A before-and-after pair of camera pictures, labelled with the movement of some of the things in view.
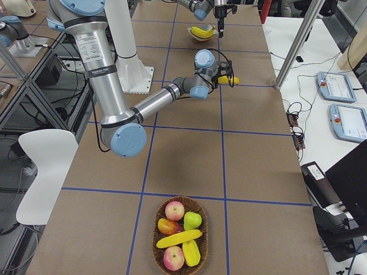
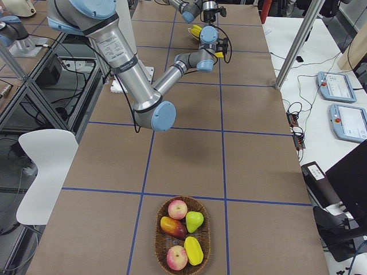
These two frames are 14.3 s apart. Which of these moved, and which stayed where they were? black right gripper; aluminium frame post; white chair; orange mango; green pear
Moved: black right gripper
Stayed: white chair; green pear; aluminium frame post; orange mango
